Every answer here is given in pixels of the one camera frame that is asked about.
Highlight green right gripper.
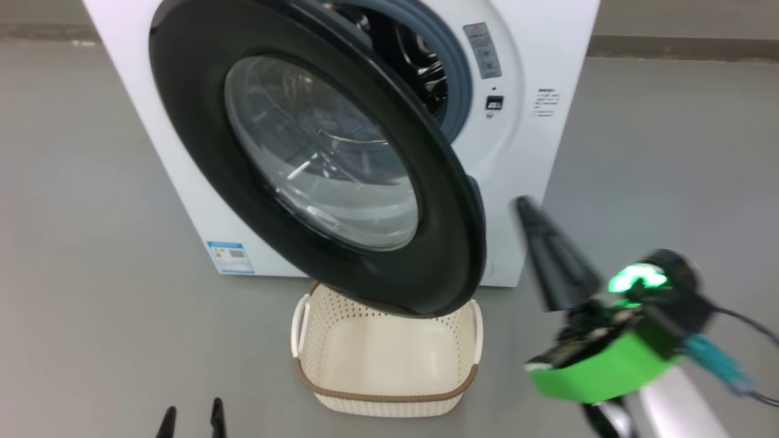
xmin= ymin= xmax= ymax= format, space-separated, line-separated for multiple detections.
xmin=516 ymin=196 xmax=713 ymax=405

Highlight black round glass washer door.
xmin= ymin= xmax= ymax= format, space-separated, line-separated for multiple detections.
xmin=148 ymin=0 xmax=487 ymax=319

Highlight grey rubber door gasket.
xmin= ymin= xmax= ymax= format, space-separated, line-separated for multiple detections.
xmin=329 ymin=0 xmax=474 ymax=145

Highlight stainless steel washer drum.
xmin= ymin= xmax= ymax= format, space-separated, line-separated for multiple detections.
xmin=359 ymin=6 xmax=449 ymax=119

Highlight white front-load washing machine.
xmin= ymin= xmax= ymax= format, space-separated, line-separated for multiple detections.
xmin=82 ymin=0 xmax=602 ymax=290

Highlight small black text label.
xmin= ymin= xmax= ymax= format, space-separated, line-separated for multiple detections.
xmin=533 ymin=88 xmax=559 ymax=117

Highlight blue energy label sticker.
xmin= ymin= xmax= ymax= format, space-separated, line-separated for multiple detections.
xmin=206 ymin=241 xmax=255 ymax=275

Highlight cream perforated plastic laundry basket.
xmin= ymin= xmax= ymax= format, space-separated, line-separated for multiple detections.
xmin=290 ymin=283 xmax=484 ymax=419

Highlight black cable with blue connector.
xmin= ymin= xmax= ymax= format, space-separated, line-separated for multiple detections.
xmin=685 ymin=307 xmax=779 ymax=407

